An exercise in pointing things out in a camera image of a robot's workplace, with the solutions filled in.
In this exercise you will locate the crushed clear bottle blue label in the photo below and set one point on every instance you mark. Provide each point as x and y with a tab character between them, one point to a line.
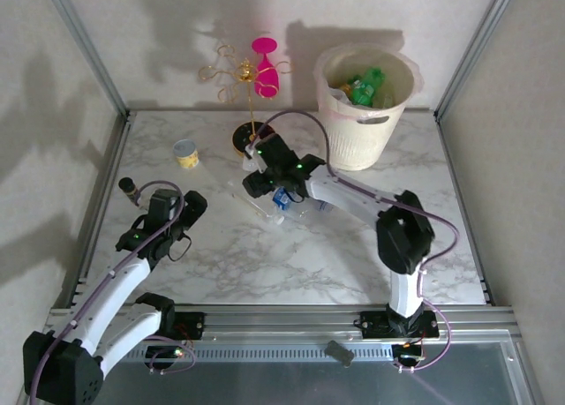
280	200

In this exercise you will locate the long clear unlabelled bottle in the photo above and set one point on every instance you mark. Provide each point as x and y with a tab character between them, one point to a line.
269	214

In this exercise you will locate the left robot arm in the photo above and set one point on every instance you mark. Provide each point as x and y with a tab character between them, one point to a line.
119	281

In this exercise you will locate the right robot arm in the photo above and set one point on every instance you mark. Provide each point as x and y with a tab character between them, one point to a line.
344	193

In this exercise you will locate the cream plastic waste bin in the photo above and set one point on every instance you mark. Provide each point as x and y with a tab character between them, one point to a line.
353	149

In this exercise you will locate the pink translucent bin liner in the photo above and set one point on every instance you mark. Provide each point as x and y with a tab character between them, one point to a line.
326	100

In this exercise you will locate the small brown black-capped bottle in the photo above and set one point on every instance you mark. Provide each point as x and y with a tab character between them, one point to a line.
129	189

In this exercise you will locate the pink plastic wine glass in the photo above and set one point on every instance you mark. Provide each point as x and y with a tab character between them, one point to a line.
266	80

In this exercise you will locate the small black controller board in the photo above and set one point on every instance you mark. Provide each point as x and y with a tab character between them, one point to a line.
159	354
408	355

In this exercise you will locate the small black plastic block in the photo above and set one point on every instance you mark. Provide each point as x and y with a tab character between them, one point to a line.
340	353

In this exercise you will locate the grey base panel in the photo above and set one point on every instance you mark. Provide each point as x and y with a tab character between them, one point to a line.
282	387

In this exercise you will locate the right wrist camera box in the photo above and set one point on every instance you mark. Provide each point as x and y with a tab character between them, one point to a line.
251	160

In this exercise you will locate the aluminium side rail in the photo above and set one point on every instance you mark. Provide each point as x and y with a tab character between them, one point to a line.
450	158
115	149

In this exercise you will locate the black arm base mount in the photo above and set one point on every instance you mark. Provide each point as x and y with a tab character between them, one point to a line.
192	325
375	327

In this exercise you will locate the aluminium mounting rail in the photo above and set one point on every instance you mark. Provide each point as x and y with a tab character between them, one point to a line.
282	323

